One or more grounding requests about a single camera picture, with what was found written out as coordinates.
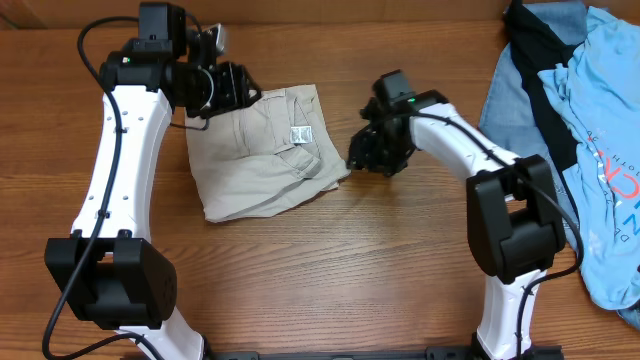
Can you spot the beige shorts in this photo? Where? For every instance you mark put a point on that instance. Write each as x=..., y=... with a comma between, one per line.
x=265, y=159

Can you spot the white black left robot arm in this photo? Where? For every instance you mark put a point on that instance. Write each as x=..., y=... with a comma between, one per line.
x=107, y=269

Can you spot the blue denim jeans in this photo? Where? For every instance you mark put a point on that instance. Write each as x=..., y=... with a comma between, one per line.
x=517, y=114

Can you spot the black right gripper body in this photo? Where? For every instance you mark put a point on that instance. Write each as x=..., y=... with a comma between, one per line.
x=384, y=153

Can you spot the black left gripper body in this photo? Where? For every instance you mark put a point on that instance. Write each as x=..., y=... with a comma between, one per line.
x=213, y=94

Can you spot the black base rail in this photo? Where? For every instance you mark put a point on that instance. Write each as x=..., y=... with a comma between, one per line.
x=375, y=354

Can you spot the light blue t-shirt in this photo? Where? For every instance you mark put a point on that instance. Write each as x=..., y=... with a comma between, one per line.
x=596, y=94

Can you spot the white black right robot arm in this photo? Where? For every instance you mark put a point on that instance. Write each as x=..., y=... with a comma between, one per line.
x=514, y=224

